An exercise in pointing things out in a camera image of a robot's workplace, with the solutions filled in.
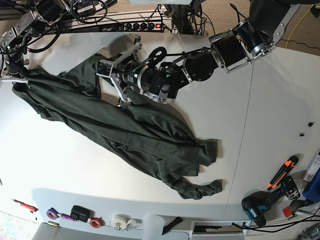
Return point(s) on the white paper roll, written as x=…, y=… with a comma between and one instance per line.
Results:
x=152, y=227

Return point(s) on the black action camera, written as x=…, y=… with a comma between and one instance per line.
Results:
x=80, y=213

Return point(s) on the blue box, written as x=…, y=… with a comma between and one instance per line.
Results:
x=312, y=190

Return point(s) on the red tape roll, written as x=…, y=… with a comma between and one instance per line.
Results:
x=95, y=222

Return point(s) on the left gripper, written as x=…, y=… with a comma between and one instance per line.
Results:
x=114, y=70

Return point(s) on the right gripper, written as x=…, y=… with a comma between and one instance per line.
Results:
x=14, y=71

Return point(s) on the red square tag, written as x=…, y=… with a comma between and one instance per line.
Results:
x=287, y=212

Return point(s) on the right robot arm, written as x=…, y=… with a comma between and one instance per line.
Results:
x=13, y=43

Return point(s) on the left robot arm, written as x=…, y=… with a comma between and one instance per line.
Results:
x=251, y=39

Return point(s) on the black power strip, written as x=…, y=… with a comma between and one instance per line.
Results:
x=152, y=27

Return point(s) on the dark green t-shirt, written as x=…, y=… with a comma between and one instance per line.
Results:
x=148, y=138

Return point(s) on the purple tape roll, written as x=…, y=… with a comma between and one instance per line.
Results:
x=52, y=214

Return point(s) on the orange black utility knife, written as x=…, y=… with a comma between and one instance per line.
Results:
x=282, y=172

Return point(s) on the clear tape dispenser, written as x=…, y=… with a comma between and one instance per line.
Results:
x=124, y=222

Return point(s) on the red black screwdriver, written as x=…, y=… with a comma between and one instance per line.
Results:
x=31, y=208

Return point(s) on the teal black cordless drill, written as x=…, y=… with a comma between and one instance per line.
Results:
x=258, y=203

